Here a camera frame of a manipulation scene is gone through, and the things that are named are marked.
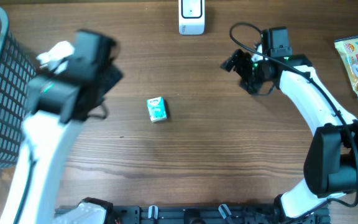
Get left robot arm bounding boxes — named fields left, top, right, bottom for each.
left=0, top=29, right=123, bottom=223

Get small teal white box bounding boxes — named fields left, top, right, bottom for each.
left=147, top=96, right=168, bottom=123

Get dark grey plastic shopping basket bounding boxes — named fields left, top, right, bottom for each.
left=0, top=7, right=35, bottom=169

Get black camera cable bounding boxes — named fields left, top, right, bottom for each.
left=11, top=102, right=110, bottom=224
left=229, top=22, right=358, bottom=218

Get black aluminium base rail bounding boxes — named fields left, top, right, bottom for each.
left=53, top=203, right=331, bottom=224

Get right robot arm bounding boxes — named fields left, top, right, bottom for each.
left=221, top=27, right=358, bottom=223

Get white barcode scanner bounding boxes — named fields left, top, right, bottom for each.
left=178, top=0, right=206, bottom=35

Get right black camera cable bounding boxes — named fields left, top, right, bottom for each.
left=229, top=22, right=358, bottom=218

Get left black camera cable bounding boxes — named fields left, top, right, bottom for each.
left=11, top=102, right=110, bottom=224

